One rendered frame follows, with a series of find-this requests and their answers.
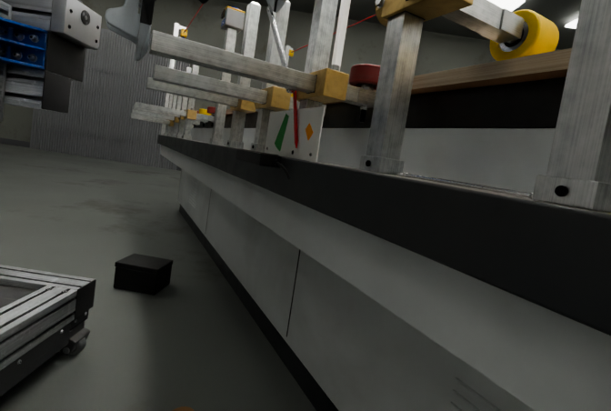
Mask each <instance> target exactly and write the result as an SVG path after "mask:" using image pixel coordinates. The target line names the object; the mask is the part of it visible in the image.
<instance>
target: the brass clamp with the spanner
mask: <svg viewBox="0 0 611 411"><path fill-rule="evenodd" d="M309 74H311V75H316V86H315V91H314V92H311V93H305V92H301V91H297V92H296V100H297V101H298V102H300V101H301V100H306V99H308V100H312V101H317V102H320V103H323V104H326V103H334V102H341V101H345V100H346V90H347V85H348V79H349V74H346V73H342V72H339V71H336V70H333V69H330V68H325V69H322V70H318V71H315V72H312V73H309Z"/></svg>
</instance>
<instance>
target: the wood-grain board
mask: <svg viewBox="0 0 611 411"><path fill-rule="evenodd" d="M571 50H572V48H568V49H563V50H557V51H553V52H547V53H542V54H537V55H528V56H522V57H517V58H512V59H506V60H501V61H496V62H491V63H486V64H481V65H471V66H466V67H461V68H456V69H450V70H445V71H440V72H434V73H430V74H424V75H415V76H414V80H413V85H412V91H411V95H416V94H424V93H433V92H440V91H448V90H456V89H464V88H472V87H480V86H489V85H503V84H512V83H519V82H527V81H536V80H543V79H551V78H559V77H566V73H567V68H568V64H569V59H570V55H571ZM228 115H233V111H231V109H226V114H225V116H228Z"/></svg>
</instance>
